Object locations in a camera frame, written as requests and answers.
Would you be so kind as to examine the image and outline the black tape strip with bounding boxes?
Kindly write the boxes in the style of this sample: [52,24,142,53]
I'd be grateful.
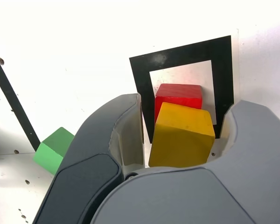
[0,55,41,152]

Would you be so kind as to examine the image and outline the green cube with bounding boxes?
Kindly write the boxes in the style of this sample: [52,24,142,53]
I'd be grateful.
[33,127,75,175]

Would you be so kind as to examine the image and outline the black tape square outline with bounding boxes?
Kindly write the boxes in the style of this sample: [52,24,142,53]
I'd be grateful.
[129,35,235,144]

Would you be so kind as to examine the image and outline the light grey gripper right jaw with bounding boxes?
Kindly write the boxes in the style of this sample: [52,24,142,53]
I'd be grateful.
[90,99,280,224]

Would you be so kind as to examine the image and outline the red cube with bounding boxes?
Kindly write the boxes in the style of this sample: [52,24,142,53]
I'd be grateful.
[154,83,203,124]

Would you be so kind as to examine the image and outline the yellow cube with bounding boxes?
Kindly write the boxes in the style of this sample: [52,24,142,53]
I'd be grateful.
[148,102,216,168]

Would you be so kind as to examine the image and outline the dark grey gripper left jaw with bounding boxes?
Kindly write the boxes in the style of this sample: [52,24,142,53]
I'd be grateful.
[34,93,146,224]

